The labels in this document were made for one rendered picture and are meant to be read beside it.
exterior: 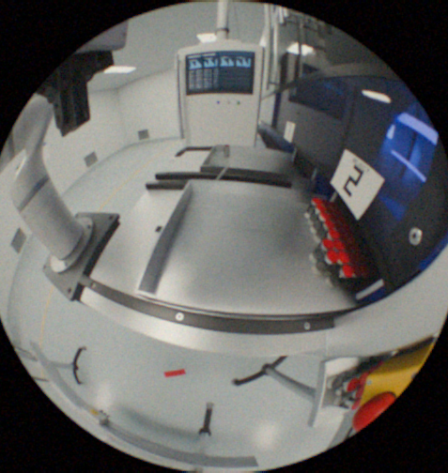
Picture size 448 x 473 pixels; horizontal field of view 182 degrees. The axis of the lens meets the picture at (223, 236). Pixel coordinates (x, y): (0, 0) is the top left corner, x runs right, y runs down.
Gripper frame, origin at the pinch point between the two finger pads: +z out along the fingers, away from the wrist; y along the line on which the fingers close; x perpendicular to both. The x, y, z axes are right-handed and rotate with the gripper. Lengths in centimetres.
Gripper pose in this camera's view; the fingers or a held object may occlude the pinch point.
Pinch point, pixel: (71, 110)
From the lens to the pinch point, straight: 15.7
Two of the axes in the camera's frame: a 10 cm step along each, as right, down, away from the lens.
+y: 1.2, -7.7, 6.2
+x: -9.9, -1.0, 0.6
